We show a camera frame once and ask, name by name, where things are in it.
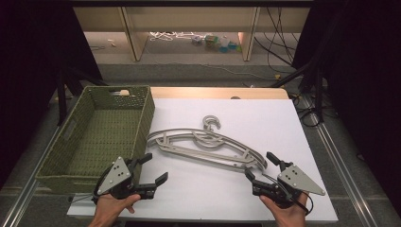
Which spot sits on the aluminium rail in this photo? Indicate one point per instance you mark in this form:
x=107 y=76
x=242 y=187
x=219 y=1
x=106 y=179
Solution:
x=22 y=195
x=340 y=164

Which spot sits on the black metal stand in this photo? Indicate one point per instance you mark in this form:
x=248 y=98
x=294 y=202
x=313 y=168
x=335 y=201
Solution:
x=318 y=91
x=61 y=94

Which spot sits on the green woven basket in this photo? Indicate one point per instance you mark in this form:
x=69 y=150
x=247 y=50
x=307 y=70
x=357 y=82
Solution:
x=104 y=138

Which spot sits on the person's right hand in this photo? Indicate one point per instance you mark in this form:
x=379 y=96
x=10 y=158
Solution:
x=290 y=217

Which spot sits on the wooden table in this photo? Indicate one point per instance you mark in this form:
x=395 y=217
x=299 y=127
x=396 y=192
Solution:
x=205 y=93

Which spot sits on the pile of colourful toys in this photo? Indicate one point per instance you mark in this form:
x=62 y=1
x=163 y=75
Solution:
x=217 y=42

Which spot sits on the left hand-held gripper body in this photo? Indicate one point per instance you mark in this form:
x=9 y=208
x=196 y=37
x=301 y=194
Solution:
x=117 y=176

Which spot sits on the beige wooden shelf unit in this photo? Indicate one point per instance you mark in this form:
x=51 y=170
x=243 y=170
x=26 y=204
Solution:
x=189 y=19

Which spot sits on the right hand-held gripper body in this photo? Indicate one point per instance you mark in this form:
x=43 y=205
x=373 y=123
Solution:
x=296 y=179

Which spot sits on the person's left hand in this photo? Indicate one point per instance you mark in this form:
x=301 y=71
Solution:
x=108 y=209

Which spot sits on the black curtain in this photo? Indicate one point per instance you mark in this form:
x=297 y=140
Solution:
x=362 y=78
x=31 y=63

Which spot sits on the white board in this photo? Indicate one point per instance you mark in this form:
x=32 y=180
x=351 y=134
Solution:
x=205 y=192

